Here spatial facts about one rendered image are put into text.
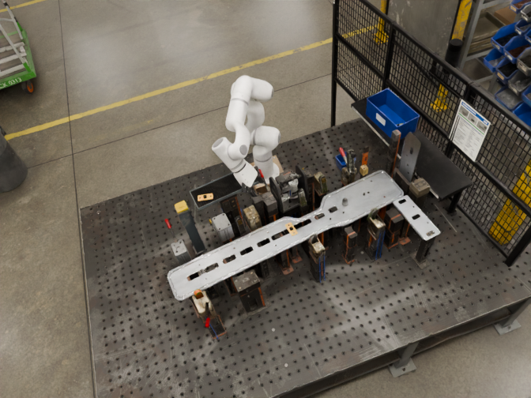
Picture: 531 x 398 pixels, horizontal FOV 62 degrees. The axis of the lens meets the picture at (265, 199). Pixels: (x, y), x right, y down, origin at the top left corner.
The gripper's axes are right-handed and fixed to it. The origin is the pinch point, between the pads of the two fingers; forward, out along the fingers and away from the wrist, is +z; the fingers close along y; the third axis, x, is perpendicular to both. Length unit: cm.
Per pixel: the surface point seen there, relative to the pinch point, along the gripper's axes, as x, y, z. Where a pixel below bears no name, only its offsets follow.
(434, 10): 16, -264, 66
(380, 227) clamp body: 35, -16, 57
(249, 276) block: -12.8, 32.2, 29.7
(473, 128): 78, -69, 47
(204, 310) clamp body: -22, 57, 21
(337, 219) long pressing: 13, -17, 48
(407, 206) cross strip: 42, -37, 65
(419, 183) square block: 47, -50, 61
